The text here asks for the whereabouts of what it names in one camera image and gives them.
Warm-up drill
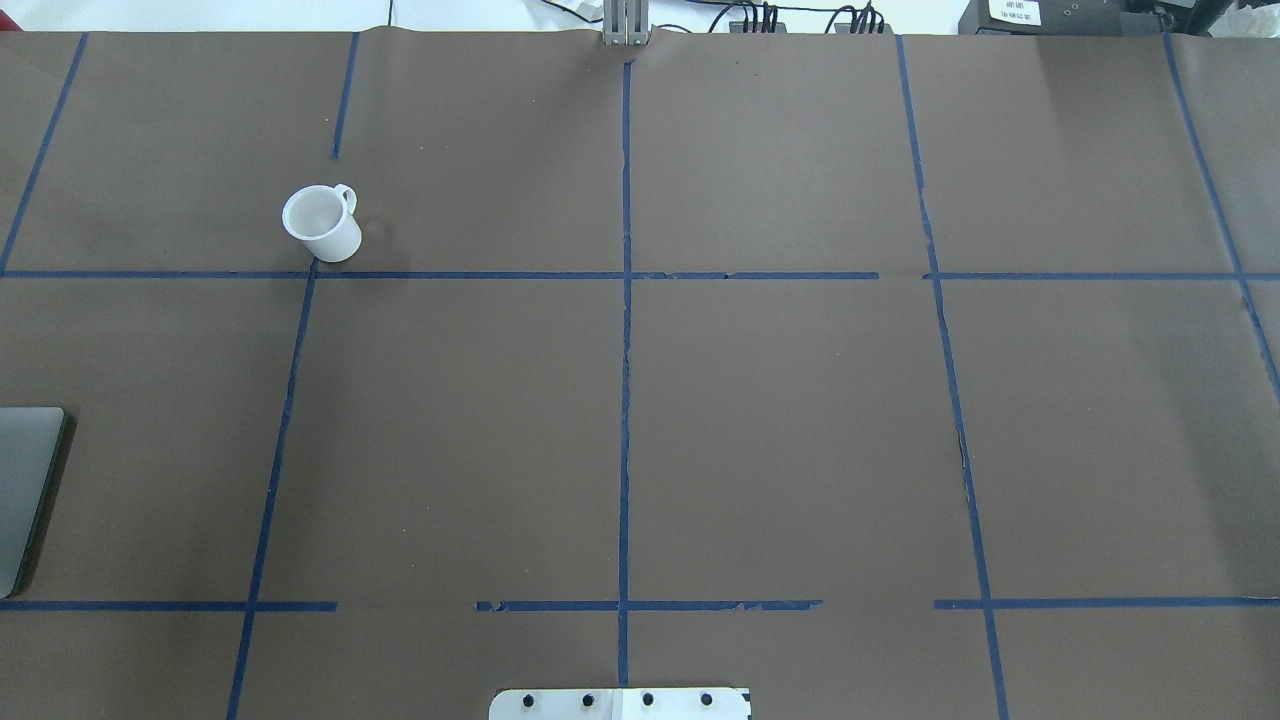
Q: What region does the white plastic cup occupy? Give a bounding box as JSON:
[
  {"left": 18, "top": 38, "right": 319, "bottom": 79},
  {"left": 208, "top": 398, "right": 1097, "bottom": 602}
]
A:
[{"left": 282, "top": 184, "right": 364, "bottom": 263}]

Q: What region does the grey closed laptop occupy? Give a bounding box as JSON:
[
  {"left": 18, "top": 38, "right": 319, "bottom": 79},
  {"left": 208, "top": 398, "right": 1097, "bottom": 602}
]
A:
[{"left": 1, "top": 407, "right": 67, "bottom": 600}]

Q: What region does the brown paper table cover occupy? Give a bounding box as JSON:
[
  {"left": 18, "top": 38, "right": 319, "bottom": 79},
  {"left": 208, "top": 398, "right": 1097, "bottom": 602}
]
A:
[{"left": 3, "top": 28, "right": 1277, "bottom": 719}]

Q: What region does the black orange connector hub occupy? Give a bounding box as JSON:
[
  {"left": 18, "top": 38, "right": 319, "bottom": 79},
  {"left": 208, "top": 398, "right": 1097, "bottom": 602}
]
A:
[
  {"left": 726, "top": 1, "right": 783, "bottom": 35},
  {"left": 824, "top": 1, "right": 892, "bottom": 35}
]

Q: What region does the black box with white label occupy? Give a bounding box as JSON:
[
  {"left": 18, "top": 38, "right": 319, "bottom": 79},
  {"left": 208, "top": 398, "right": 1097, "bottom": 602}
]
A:
[{"left": 957, "top": 1, "right": 1164, "bottom": 37}]

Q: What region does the grey aluminium profile post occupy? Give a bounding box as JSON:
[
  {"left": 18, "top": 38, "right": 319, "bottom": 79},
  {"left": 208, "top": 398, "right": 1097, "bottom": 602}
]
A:
[{"left": 602, "top": 0, "right": 652, "bottom": 46}]

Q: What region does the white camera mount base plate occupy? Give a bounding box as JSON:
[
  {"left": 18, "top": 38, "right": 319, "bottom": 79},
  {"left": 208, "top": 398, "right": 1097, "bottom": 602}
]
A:
[{"left": 488, "top": 687, "right": 753, "bottom": 719}]

